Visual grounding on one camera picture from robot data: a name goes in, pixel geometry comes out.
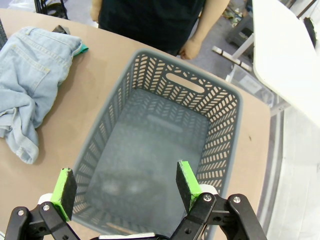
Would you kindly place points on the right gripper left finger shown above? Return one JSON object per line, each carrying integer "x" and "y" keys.
{"x": 65, "y": 192}

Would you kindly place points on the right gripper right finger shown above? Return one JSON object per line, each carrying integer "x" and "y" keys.
{"x": 186, "y": 185}

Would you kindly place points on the light blue denim jeans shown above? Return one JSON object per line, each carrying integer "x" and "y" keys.
{"x": 30, "y": 75}

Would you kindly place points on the teal garment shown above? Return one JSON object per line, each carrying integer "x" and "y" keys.
{"x": 83, "y": 48}

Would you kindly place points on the person's left forearm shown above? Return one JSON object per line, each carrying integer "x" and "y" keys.
{"x": 210, "y": 20}

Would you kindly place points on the person's right forearm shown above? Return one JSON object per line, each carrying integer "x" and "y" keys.
{"x": 95, "y": 10}

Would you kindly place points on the person's left hand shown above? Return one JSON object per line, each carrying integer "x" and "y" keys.
{"x": 190, "y": 50}

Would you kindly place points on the grey step stool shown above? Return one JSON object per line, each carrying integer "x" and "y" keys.
{"x": 240, "y": 32}

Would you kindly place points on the white table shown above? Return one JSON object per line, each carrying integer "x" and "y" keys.
{"x": 282, "y": 50}

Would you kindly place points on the person in black t-shirt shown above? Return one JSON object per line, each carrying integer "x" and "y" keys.
{"x": 150, "y": 22}

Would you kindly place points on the black bag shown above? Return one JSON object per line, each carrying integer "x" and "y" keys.
{"x": 310, "y": 30}

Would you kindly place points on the black camera tripod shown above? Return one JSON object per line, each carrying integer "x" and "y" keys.
{"x": 38, "y": 6}

